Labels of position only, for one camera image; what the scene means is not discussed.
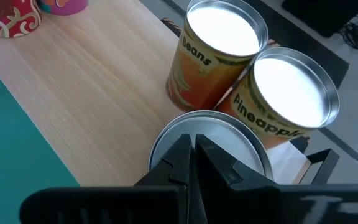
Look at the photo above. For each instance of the plain black floor mat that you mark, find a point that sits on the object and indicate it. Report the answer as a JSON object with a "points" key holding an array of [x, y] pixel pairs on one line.
{"points": [[322, 15]]}

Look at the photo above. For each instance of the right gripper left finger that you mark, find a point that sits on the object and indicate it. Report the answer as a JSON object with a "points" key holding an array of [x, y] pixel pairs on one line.
{"points": [[179, 165]]}

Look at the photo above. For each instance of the green can with red swirls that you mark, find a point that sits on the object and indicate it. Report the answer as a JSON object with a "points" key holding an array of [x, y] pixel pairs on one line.
{"points": [[14, 21]]}

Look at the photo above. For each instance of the wooden shelf with black frame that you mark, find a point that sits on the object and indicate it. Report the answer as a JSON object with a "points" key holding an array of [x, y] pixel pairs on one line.
{"points": [[89, 93]]}

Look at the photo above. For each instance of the orange corn label can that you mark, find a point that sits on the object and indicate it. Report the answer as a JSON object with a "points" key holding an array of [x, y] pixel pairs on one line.
{"points": [[222, 137]]}

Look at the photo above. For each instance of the orange green beans can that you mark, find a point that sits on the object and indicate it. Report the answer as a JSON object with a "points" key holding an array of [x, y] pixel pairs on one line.
{"points": [[197, 77]]}

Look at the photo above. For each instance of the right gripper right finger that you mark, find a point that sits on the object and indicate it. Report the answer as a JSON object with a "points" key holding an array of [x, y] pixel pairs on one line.
{"points": [[228, 186]]}

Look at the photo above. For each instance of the teal pink chicken soup can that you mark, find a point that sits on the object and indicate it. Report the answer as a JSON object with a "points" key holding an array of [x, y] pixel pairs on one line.
{"points": [[64, 6]]}

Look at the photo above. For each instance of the tall orange pineapple can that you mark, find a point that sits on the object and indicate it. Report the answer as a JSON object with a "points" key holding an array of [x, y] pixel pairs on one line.
{"points": [[291, 90]]}

